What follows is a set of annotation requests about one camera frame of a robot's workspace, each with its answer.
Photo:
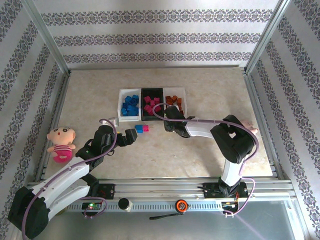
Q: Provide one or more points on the translucent white plastic bin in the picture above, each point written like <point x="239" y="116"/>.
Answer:
<point x="175" y="89"/>

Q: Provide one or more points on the circuit board with green light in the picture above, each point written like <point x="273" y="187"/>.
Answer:
<point x="91" y="206"/>

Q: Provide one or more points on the aluminium frame cross bar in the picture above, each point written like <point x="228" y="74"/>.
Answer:
<point x="155" y="67"/>

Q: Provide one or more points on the orange black tape measure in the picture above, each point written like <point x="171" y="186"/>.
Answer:
<point x="182" y="205"/>

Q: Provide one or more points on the slotted metal strip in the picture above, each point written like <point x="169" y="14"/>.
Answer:
<point x="155" y="207"/>

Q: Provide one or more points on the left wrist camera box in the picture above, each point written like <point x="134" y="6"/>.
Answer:
<point x="113" y="122"/>

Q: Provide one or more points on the aluminium side rail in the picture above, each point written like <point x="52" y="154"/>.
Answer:
<point x="57" y="112"/>
<point x="256" y="100"/>

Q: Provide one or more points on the grey metal panel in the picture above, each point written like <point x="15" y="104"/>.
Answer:
<point x="200" y="227"/>

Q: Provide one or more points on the aluminium frame post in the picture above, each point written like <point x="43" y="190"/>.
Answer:
<point x="265" y="37"/>
<point x="48" y="37"/>

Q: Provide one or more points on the long blue lego brick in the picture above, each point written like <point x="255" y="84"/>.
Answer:
<point x="130" y="113"/>

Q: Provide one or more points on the pink toy figure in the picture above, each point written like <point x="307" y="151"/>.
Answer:
<point x="250" y="124"/>

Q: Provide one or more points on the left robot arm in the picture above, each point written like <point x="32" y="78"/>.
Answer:
<point x="65" y="180"/>

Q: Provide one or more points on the plush doll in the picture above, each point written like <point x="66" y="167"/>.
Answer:
<point x="61" y="135"/>

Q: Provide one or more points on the black push button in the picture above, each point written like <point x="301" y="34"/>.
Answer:
<point x="125" y="203"/>

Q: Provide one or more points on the pink lego brick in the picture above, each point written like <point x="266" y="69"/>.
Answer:
<point x="158" y="108"/>
<point x="151" y="113"/>
<point x="148" y="108"/>
<point x="147" y="98"/>
<point x="152" y="102"/>
<point x="156" y="100"/>
<point x="146" y="128"/>

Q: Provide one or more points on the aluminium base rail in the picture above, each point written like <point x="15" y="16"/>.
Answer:
<point x="162" y="190"/>

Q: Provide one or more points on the black plastic bin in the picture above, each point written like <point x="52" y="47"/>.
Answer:
<point x="150" y="118"/>

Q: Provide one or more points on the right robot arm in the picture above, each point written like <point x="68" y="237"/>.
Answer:
<point x="232" y="140"/>

